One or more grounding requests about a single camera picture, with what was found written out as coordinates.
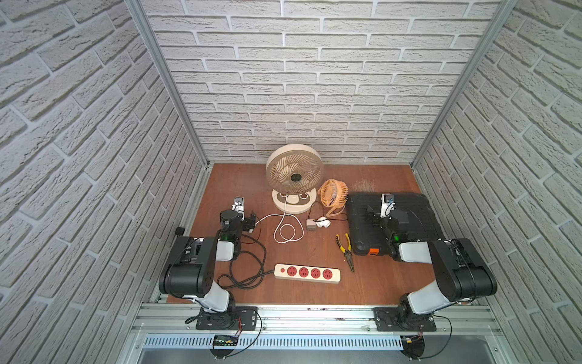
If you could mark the beige red power strip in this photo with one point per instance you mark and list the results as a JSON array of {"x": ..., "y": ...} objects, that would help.
[{"x": 307, "y": 273}]

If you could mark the large beige desk fan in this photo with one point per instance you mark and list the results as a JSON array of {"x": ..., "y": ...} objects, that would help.
[{"x": 294, "y": 172}]

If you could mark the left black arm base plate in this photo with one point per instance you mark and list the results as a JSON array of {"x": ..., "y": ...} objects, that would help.
[{"x": 243, "y": 318}]

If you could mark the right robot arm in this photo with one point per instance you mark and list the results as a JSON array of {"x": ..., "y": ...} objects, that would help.
[{"x": 461, "y": 275}]

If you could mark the yellow black pliers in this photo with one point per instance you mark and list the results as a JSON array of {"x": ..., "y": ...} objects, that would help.
[{"x": 347, "y": 251}]

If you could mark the aluminium front frame rail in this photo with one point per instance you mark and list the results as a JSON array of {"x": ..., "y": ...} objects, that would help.
[{"x": 320, "y": 319}]

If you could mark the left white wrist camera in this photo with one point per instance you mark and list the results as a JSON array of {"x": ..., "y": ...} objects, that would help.
[{"x": 238, "y": 204}]

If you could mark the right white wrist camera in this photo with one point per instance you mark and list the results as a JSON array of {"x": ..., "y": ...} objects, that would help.
[{"x": 387, "y": 204}]

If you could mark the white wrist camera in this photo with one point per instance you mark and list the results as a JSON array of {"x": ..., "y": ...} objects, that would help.
[
  {"x": 238, "y": 204},
  {"x": 387, "y": 204}
]

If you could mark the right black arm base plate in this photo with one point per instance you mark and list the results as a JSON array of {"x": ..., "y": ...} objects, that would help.
[{"x": 398, "y": 319}]

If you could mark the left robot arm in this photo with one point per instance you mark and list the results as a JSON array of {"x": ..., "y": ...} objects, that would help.
[{"x": 190, "y": 268}]

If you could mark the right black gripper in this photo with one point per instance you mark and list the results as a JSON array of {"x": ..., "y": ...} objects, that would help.
[{"x": 377, "y": 218}]

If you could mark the black tool case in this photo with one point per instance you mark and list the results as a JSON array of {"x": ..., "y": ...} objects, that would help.
[{"x": 412, "y": 219}]

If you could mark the white round adapter plug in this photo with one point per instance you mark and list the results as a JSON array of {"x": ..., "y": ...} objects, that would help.
[{"x": 323, "y": 222}]

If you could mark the small orange desk fan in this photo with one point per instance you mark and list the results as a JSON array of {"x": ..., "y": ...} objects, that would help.
[{"x": 334, "y": 195}]

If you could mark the pink USB charger adapter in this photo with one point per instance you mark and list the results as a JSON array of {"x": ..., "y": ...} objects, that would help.
[{"x": 311, "y": 225}]

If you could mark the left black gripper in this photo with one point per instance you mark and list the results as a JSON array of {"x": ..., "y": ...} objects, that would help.
[{"x": 246, "y": 221}]

